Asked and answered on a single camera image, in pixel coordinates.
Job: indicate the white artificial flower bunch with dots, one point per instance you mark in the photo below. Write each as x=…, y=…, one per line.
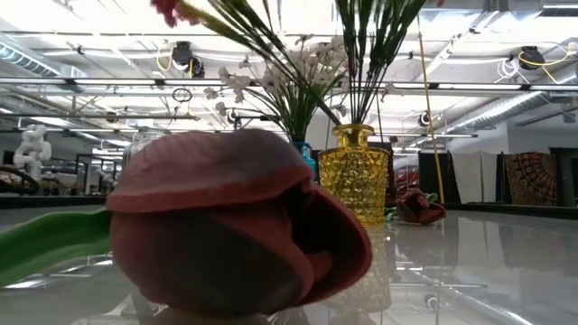
x=235, y=83
x=298, y=58

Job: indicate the dark pink artificial tulip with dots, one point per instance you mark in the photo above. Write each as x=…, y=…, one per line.
x=417, y=210
x=217, y=225

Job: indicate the green stems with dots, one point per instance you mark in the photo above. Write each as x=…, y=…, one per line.
x=388, y=36

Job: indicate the blue glass vase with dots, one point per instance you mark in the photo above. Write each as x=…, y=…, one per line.
x=304, y=151

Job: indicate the yellow glass vase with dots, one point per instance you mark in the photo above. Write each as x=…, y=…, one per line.
x=354, y=180

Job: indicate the clear glass vase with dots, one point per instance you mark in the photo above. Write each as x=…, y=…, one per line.
x=133, y=151

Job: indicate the white curtain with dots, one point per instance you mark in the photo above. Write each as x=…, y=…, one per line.
x=474, y=176

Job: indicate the white robot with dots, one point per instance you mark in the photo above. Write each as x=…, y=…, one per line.
x=34, y=149

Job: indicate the silver ventilation duct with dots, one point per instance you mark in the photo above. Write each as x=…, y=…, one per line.
x=510, y=108
x=22, y=58

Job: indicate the patterned wall tapestry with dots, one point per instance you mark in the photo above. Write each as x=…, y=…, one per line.
x=530, y=180

